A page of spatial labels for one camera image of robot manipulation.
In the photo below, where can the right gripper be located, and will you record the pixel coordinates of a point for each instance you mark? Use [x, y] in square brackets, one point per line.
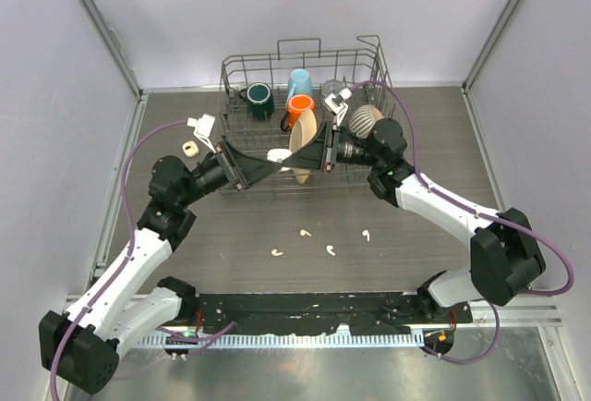
[319, 153]

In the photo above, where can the beige oval plate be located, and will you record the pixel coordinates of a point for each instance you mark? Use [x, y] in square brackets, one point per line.
[303, 131]

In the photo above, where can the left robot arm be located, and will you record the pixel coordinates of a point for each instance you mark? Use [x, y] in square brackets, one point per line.
[84, 344]

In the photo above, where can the striped ceramic bowl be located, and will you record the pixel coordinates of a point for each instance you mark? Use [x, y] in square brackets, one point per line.
[363, 120]

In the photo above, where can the light blue cup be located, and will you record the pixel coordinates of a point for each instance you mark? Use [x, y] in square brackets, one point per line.
[299, 83]

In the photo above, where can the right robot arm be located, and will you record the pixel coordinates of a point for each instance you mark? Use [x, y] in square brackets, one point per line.
[504, 259]

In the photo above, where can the dark green mug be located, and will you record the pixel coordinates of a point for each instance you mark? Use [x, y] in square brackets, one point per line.
[259, 100]

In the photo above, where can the white slotted cable duct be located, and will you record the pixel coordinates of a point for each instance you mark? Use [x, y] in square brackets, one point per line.
[341, 339]

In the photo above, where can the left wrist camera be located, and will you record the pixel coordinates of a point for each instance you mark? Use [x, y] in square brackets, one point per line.
[203, 127]

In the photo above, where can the clear glass cup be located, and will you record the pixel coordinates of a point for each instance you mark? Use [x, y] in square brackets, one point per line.
[331, 86]

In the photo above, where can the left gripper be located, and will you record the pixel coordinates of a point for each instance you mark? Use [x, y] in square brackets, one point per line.
[240, 169]

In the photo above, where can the beige earbud charging case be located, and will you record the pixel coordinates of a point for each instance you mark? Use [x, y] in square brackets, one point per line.
[190, 149]

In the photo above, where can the grey wire dish rack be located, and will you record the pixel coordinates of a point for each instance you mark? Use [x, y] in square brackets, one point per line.
[362, 70]

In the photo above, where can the orange mug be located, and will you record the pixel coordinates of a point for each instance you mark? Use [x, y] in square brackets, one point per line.
[296, 106]

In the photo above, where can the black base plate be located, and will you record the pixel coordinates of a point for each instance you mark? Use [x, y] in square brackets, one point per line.
[314, 314]

